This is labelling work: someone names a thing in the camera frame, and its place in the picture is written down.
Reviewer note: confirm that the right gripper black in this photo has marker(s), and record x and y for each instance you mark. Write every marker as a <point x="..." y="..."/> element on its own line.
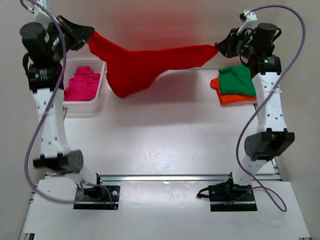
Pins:
<point x="226" y="47"/>

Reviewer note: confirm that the green folded t-shirt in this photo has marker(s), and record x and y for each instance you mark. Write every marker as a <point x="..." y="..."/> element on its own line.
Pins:
<point x="236" y="80"/>

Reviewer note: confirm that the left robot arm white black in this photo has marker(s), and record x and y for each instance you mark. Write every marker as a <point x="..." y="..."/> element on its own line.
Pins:
<point x="47" y="45"/>

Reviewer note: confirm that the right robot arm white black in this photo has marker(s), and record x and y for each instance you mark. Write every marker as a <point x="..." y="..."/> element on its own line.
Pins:
<point x="272" y="138"/>

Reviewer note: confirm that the white plastic basket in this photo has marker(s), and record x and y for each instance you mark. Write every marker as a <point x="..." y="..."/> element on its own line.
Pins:
<point x="88" y="108"/>

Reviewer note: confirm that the orange folded t-shirt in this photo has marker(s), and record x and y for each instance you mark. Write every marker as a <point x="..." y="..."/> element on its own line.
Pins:
<point x="231" y="99"/>

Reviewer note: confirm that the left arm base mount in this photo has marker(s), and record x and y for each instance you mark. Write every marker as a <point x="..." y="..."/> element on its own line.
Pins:
<point x="98" y="197"/>

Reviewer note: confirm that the red t-shirt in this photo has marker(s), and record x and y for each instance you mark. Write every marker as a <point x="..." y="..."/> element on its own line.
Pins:
<point x="132" y="71"/>

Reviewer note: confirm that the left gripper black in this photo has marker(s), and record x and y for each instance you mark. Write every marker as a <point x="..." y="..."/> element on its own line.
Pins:
<point x="81" y="32"/>

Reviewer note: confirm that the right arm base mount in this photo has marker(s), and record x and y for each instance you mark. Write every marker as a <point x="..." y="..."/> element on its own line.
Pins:
<point x="229" y="197"/>

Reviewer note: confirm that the pink t-shirt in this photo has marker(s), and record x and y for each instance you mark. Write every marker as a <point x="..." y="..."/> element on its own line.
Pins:
<point x="83" y="86"/>

